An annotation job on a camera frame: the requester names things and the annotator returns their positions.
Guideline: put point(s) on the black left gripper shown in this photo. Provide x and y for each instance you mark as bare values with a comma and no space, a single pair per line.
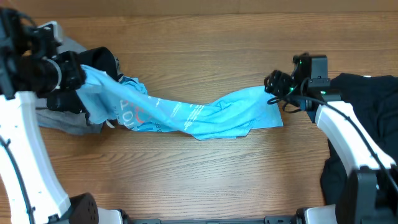
77,76

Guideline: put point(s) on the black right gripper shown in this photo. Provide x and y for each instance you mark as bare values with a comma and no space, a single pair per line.
277,82

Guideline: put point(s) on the light blue printed t-shirt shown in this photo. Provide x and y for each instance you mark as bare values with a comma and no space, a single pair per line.
128,102

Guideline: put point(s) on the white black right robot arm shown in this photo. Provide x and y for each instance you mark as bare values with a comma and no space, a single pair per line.
370,195

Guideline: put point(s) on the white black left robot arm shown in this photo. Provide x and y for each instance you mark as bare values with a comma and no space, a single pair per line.
32,68

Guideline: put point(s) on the grey folded garment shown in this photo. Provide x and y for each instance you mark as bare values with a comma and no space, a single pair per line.
77,124

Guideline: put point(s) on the black folded garment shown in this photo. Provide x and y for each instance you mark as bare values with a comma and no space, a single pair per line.
101,58

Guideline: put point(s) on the black crumpled garment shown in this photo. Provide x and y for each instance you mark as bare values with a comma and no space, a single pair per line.
374,100

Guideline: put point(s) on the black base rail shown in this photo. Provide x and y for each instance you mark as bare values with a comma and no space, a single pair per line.
205,221

